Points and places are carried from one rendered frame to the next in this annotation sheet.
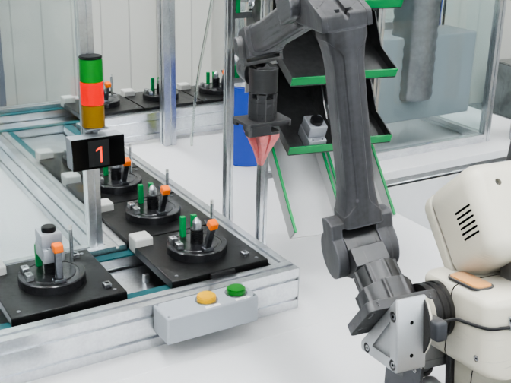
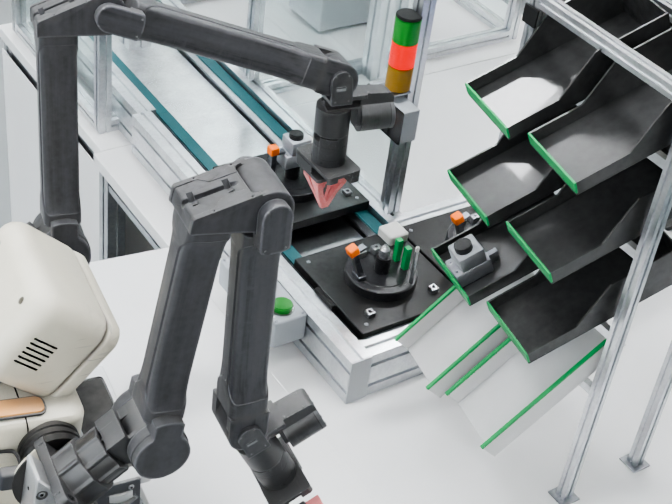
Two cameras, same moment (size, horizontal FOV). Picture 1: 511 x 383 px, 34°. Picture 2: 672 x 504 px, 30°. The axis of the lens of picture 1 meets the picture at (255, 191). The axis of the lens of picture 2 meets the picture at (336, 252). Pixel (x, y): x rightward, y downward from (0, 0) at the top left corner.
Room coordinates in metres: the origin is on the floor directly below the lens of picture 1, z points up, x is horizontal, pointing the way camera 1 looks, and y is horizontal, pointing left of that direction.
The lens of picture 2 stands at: (1.43, -1.72, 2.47)
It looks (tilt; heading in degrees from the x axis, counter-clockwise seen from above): 38 degrees down; 83
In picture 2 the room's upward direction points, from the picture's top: 8 degrees clockwise
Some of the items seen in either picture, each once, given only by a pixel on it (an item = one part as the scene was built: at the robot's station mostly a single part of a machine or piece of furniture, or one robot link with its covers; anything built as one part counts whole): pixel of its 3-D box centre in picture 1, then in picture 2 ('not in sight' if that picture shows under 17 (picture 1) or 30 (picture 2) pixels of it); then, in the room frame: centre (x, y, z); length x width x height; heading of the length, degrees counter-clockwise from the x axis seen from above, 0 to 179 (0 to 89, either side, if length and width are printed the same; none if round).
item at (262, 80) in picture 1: (262, 77); (336, 117); (1.60, -0.01, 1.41); 0.07 x 0.06 x 0.07; 18
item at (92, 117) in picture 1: (93, 115); (399, 75); (1.75, 0.36, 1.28); 0.05 x 0.05 x 0.05
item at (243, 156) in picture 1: (246, 122); not in sight; (2.74, 0.04, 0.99); 0.16 x 0.16 x 0.27
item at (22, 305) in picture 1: (52, 284); (290, 187); (1.57, 0.42, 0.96); 0.24 x 0.24 x 0.02; 31
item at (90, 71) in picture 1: (90, 69); (407, 28); (1.75, 0.36, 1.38); 0.05 x 0.05 x 0.05
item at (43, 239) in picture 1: (47, 239); (299, 146); (1.58, 0.43, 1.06); 0.08 x 0.04 x 0.07; 30
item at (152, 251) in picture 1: (196, 232); (383, 260); (1.74, 0.13, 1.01); 0.24 x 0.24 x 0.13; 31
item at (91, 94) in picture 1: (91, 92); (403, 52); (1.75, 0.36, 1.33); 0.05 x 0.05 x 0.05
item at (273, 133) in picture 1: (255, 144); (322, 180); (1.60, 0.00, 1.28); 0.07 x 0.07 x 0.09; 31
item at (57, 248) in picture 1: (57, 259); (275, 161); (1.53, 0.40, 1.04); 0.04 x 0.02 x 0.08; 31
